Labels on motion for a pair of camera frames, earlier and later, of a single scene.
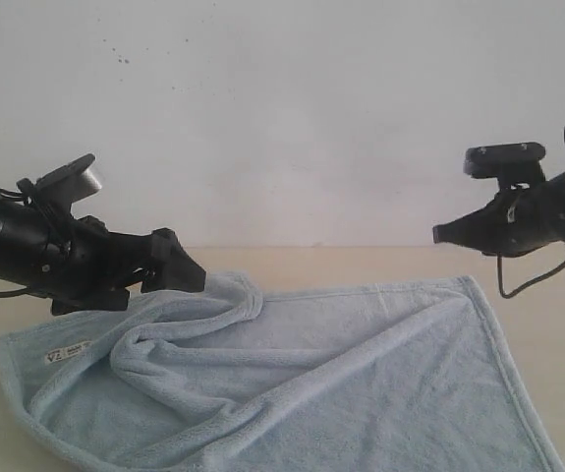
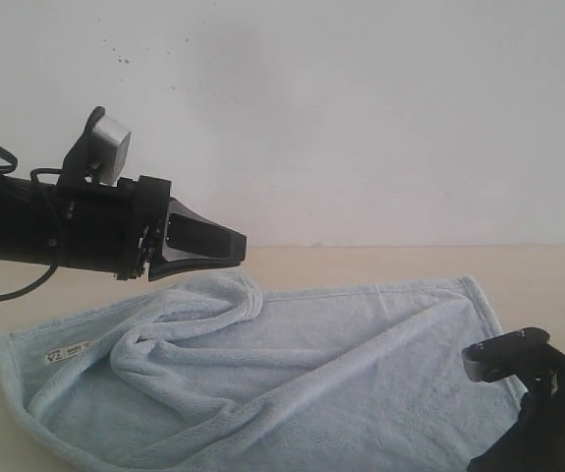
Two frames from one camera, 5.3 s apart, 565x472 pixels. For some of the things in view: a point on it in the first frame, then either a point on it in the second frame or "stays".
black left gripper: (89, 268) -> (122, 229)
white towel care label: (61, 353) stays
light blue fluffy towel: (410, 377) stays
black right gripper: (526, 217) -> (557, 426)
